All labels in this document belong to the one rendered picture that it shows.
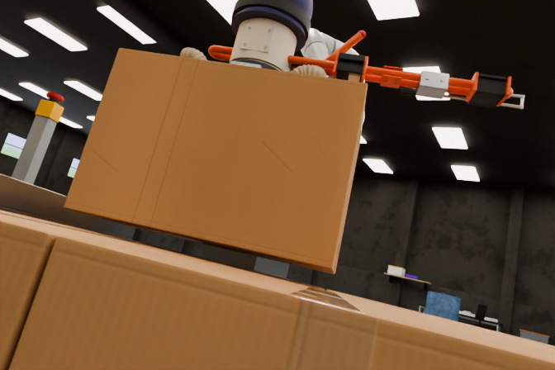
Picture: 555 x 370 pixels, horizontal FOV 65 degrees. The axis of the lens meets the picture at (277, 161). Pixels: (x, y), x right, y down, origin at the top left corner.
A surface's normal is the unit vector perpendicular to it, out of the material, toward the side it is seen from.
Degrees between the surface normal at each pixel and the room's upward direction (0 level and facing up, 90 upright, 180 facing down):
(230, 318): 90
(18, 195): 90
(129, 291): 90
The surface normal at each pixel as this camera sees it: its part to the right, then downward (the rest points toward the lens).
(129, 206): -0.14, -0.27
